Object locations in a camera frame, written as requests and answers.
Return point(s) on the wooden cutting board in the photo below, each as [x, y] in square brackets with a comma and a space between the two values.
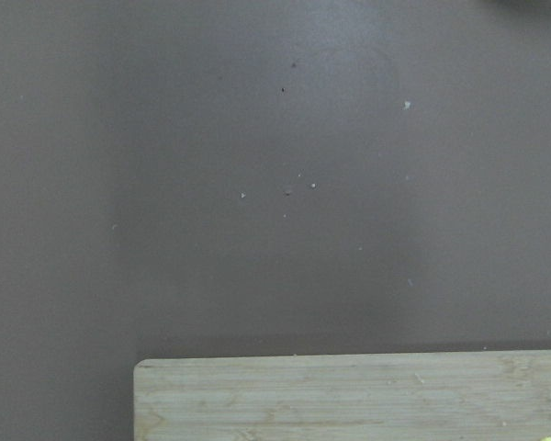
[497, 395]

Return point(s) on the mint green bowl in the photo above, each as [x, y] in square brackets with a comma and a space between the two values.
[540, 7]

